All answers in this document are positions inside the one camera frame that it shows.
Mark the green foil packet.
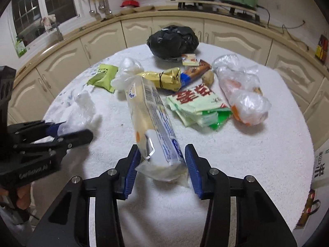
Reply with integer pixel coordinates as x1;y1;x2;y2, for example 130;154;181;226
208;108;233;132

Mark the white knotted plastic bag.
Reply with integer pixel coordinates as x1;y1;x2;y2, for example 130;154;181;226
111;57;145;91

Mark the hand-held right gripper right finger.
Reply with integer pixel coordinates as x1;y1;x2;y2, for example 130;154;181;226
184;144;299;247

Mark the brown blue snack wrapper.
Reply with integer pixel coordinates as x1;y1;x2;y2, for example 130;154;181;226
180;60;212;89

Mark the white green rice bag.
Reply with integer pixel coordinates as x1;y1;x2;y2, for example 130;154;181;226
310;144;329;188

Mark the brown ginger piece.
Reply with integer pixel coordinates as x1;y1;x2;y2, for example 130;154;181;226
202;71;214;85

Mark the green white red-print packet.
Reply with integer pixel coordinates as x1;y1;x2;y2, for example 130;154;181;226
166;84;227;128

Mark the white blue snack package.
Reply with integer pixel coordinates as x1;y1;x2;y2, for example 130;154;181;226
125;78;189;188

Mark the clear bag with orange contents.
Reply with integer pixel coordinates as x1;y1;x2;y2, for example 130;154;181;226
216;67;272;126

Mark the clear plastic bag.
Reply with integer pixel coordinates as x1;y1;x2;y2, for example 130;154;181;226
211;54;259;75
58;90;102;137

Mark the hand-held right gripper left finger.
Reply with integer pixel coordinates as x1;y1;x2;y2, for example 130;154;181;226
26;144;141;247

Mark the pink white rag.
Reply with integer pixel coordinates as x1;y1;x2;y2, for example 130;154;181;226
42;15;56;31

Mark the small cream packet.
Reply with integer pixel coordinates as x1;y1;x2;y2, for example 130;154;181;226
181;54;200;66

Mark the gold foil wrapper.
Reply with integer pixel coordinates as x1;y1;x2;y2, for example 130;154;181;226
136;67;182;92

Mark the green bottle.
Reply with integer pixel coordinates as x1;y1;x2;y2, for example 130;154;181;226
14;36;27;58

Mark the cream kitchen cabinet unit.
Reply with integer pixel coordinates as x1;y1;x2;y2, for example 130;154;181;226
8;5;329;152

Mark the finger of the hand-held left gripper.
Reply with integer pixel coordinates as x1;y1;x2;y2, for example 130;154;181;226
8;120;67;144
14;129;93;164

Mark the red yellow box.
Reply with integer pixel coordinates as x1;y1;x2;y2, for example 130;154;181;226
315;33;329;63

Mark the green snack packet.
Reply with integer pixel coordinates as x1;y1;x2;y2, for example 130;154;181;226
87;64;119;92

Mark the black mesh carry bag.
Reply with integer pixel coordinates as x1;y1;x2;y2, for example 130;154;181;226
295;189;320;229

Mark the black power cable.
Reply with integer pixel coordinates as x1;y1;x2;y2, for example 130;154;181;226
256;4;310;50

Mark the black garbage bag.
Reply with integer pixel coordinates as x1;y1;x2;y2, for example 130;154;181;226
147;25;199;59

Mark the person's left hand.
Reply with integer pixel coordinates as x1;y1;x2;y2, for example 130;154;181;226
0;184;32;210

